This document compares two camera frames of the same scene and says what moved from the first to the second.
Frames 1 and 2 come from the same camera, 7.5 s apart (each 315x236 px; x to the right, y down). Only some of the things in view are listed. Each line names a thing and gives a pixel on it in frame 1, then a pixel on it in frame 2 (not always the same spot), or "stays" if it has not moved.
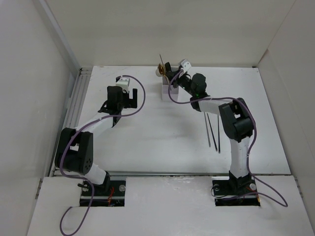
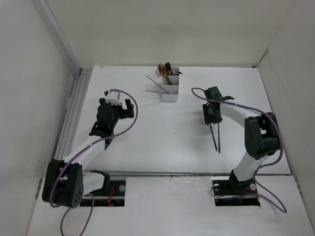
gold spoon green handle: (161, 70) stays
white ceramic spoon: (157, 73) stays
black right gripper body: (183, 81) -> (206, 107)
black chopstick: (214, 142) stays
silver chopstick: (207, 131) -> (148, 91)
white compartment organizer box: (173, 92) stays
